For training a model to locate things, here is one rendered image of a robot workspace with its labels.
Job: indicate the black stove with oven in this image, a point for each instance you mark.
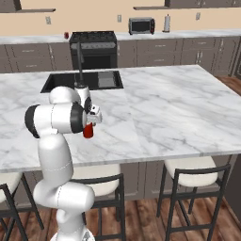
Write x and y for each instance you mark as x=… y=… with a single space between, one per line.
x=93 y=50

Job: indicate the black stool with cream seat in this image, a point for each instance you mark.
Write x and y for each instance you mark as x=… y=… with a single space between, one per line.
x=106 y=185
x=9 y=200
x=193 y=174

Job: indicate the black sink basin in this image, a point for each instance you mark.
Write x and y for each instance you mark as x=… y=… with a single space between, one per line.
x=94 y=80

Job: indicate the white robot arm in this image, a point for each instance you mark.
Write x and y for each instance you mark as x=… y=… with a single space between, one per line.
x=51 y=157

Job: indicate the grey toaster oven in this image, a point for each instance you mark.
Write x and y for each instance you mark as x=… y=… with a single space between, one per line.
x=141 y=26

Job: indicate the white paper towel roll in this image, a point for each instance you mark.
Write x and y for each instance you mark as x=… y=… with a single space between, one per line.
x=167 y=23

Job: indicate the grey wall cupboard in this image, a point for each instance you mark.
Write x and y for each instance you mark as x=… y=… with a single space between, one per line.
x=204 y=3
x=8 y=5

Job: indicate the grey wall shelf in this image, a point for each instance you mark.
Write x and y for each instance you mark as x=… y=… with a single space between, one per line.
x=150 y=8
x=36 y=10

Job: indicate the grey wall socket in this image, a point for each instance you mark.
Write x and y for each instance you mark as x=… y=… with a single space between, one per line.
x=119 y=18
x=198 y=16
x=48 y=20

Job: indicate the grey island cupboards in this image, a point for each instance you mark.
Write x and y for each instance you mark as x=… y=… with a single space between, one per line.
x=141 y=182

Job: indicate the red soda can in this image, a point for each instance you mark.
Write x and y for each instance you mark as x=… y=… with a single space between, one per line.
x=66 y=35
x=88 y=131

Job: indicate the grey base cupboard run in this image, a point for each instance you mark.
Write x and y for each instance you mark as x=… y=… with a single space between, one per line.
x=175 y=51
x=31 y=58

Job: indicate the black sink tap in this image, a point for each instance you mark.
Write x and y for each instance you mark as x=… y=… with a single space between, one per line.
x=80 y=62

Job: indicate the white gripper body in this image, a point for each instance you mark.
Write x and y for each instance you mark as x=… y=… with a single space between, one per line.
x=94 y=118

